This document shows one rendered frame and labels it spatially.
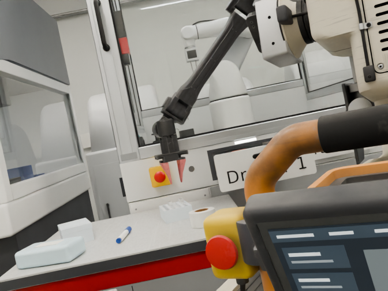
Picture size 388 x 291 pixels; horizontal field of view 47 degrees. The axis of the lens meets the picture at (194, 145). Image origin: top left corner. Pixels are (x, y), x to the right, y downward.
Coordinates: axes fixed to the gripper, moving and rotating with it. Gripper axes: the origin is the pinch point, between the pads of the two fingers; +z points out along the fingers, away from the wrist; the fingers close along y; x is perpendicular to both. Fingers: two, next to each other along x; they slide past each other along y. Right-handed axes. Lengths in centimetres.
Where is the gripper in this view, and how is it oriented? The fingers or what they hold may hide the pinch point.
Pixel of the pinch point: (175, 180)
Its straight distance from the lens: 144.8
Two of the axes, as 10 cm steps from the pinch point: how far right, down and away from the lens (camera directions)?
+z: 1.8, 9.8, 0.4
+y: -9.6, 1.9, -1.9
